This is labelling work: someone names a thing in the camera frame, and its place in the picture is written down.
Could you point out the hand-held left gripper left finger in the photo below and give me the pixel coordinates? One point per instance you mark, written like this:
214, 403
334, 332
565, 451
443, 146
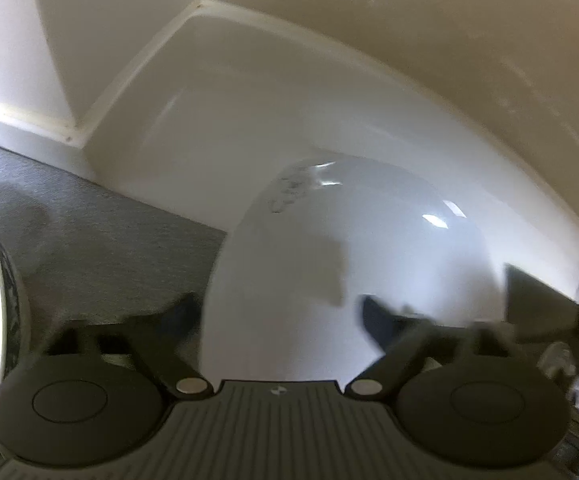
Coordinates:
189, 314

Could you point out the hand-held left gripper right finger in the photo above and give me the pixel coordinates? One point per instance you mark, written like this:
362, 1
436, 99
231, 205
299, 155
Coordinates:
374, 317

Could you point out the white glossy plate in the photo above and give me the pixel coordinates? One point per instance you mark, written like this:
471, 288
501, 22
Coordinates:
359, 240

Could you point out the grey mat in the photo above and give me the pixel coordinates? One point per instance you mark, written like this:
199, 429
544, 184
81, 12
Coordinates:
94, 240

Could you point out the white basin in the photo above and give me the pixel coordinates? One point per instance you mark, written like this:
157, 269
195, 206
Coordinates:
229, 130

